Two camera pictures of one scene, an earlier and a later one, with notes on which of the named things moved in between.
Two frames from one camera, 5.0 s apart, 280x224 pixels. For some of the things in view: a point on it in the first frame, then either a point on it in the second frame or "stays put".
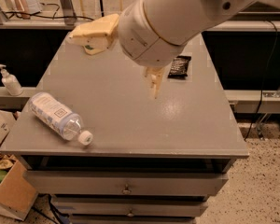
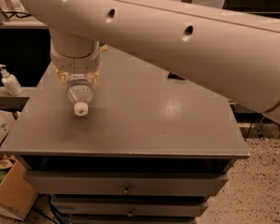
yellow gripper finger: (95, 35) -> (63, 77)
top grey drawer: (172, 183) stays put
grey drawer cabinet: (152, 160) stays put
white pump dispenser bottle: (10, 81) stays put
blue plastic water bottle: (53, 113) -> (81, 92)
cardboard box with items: (13, 191) stays put
